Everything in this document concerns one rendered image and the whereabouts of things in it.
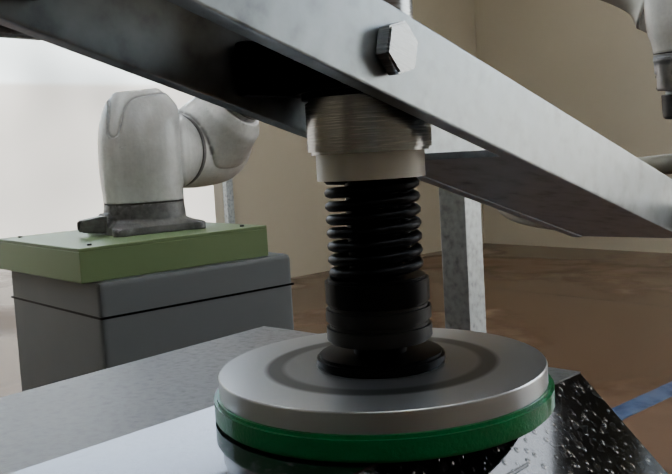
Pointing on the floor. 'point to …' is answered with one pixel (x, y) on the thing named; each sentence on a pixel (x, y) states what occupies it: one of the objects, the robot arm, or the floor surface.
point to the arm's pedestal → (142, 314)
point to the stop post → (462, 262)
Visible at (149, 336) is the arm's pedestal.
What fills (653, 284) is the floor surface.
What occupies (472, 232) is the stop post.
